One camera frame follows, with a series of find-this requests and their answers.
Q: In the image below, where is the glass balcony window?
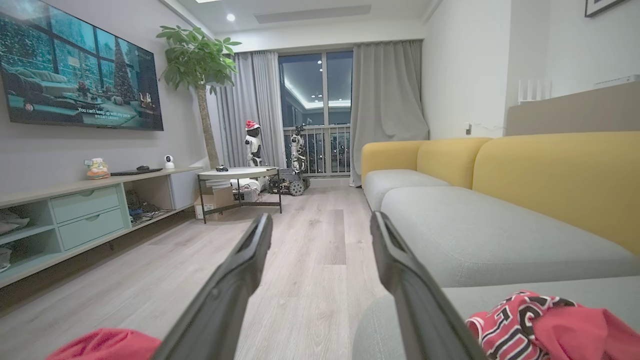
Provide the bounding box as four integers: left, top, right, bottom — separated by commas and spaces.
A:
278, 49, 354, 177

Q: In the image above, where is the flat white device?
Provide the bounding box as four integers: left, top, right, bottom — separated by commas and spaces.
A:
593, 74, 640, 90

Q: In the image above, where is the ceiling air vent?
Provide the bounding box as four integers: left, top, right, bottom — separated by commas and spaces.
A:
253, 4, 373, 25

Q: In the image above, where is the black picture frame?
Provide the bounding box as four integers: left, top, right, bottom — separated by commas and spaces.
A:
584, 0, 629, 19

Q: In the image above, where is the folded grey cloth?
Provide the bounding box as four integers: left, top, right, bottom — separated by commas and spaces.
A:
0, 209, 31, 236

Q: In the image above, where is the pale green cabinet drawer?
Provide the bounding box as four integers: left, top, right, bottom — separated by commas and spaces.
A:
57, 207, 126, 251
50, 185, 121, 225

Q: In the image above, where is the black keyboard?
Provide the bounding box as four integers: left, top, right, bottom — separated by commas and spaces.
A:
110, 168, 164, 177

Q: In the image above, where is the beige panel behind sofa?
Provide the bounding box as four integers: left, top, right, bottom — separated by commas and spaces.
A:
506, 81, 640, 137

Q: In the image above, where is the long pale green TV cabinet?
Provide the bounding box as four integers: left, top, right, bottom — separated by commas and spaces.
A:
0, 166, 206, 290

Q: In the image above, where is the tall green potted tree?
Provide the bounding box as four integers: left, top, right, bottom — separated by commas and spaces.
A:
156, 25, 243, 171

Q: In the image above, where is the white balcony railing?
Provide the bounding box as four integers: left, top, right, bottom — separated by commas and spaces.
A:
283, 124, 352, 177

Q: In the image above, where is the grey sofa seat cushion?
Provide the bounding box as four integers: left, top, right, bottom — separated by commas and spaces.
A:
362, 169, 452, 212
380, 186, 640, 289
351, 276, 640, 360

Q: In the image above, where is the round white coffee table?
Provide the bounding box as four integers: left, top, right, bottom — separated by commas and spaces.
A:
197, 166, 284, 224

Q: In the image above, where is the white router with antennas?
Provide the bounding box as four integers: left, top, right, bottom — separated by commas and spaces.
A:
516, 79, 553, 105

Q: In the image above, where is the cardboard box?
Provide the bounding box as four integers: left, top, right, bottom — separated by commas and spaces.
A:
194, 187, 235, 220

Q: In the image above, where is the small yellow sofa back cushion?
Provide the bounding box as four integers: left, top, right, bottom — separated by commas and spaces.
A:
416, 137, 494, 190

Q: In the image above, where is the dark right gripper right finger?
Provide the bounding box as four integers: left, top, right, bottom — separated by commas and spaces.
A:
370, 211, 489, 360

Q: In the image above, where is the red garment white striped collar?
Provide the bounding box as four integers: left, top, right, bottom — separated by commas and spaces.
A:
46, 327, 162, 360

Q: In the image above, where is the white robot on wheeled base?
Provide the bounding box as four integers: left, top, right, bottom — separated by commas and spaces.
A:
267, 125, 312, 197

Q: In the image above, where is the red jersey with black lettering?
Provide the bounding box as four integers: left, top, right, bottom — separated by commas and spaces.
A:
465, 289, 640, 360

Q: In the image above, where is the large yellow sofa back cushion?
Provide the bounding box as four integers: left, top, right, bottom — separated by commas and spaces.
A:
471, 131, 640, 256

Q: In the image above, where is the small toy figure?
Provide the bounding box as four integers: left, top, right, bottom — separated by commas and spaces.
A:
84, 157, 111, 180

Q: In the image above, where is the wall-mounted flat television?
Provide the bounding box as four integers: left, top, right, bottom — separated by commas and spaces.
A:
0, 0, 165, 132

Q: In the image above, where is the grey curtain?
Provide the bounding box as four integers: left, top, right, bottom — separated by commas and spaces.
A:
216, 51, 288, 170
349, 40, 430, 188

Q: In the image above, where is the white robot with santa hat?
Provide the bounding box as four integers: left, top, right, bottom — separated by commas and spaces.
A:
244, 120, 264, 168

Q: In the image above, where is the tangle of cables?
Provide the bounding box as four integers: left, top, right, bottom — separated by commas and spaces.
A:
127, 199, 172, 224

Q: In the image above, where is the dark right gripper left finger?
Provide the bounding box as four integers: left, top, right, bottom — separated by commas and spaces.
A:
151, 213, 274, 360

